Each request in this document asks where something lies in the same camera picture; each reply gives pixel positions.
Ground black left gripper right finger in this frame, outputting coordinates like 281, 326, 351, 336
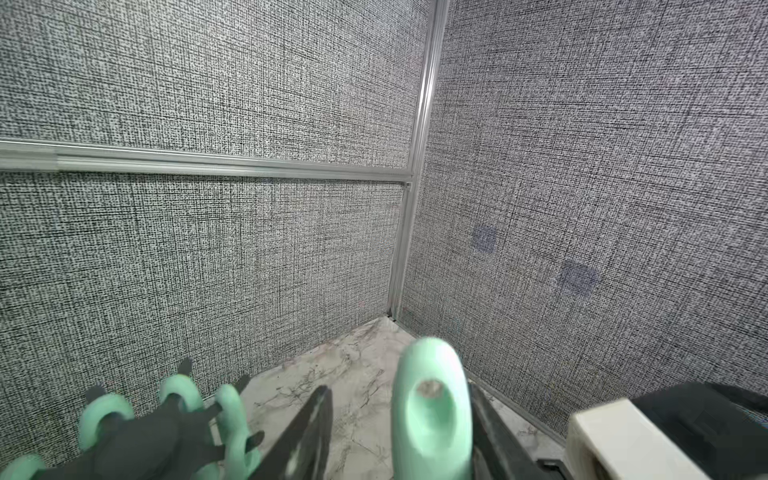
468, 383, 548, 480

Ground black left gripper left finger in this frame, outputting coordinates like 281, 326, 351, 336
250, 385, 333, 480

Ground cream slotted spatula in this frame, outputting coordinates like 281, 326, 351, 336
391, 337, 473, 479

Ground grey skimmer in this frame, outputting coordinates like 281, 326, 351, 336
215, 384, 262, 480
78, 393, 135, 451

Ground grey utensil rack stand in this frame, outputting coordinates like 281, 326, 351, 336
34, 358, 264, 479

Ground grey skimmer front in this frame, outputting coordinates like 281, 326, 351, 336
78, 393, 135, 451

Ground grey skimmer lone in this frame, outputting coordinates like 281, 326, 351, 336
0, 454, 47, 480

